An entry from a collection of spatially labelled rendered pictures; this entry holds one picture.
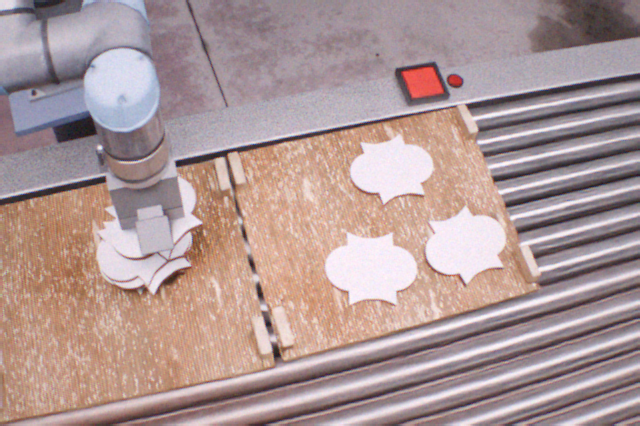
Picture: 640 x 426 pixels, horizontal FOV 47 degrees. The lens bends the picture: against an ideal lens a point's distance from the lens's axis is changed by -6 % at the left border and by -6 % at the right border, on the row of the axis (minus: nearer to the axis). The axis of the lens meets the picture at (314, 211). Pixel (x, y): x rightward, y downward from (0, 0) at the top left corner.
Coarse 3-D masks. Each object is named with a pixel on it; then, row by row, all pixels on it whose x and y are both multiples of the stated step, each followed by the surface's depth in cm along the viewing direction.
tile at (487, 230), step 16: (464, 208) 122; (432, 224) 120; (448, 224) 120; (464, 224) 121; (480, 224) 121; (496, 224) 121; (432, 240) 119; (448, 240) 119; (464, 240) 119; (480, 240) 119; (496, 240) 120; (432, 256) 118; (448, 256) 118; (464, 256) 118; (480, 256) 118; (496, 256) 118; (448, 272) 117; (464, 272) 117; (480, 272) 118
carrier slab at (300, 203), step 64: (384, 128) 129; (448, 128) 130; (256, 192) 122; (320, 192) 123; (448, 192) 124; (256, 256) 117; (320, 256) 118; (512, 256) 120; (320, 320) 113; (384, 320) 114
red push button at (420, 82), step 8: (408, 72) 136; (416, 72) 136; (424, 72) 137; (432, 72) 137; (408, 80) 135; (416, 80) 136; (424, 80) 136; (432, 80) 136; (408, 88) 135; (416, 88) 135; (424, 88) 135; (432, 88) 135; (440, 88) 135; (416, 96) 134
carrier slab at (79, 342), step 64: (64, 192) 121; (0, 256) 115; (64, 256) 115; (192, 256) 117; (0, 320) 110; (64, 320) 111; (128, 320) 111; (192, 320) 112; (64, 384) 106; (128, 384) 107; (192, 384) 108
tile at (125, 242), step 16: (192, 192) 105; (112, 208) 103; (192, 208) 104; (176, 224) 103; (192, 224) 103; (112, 240) 101; (128, 240) 101; (176, 240) 102; (128, 256) 100; (144, 256) 101; (160, 256) 101
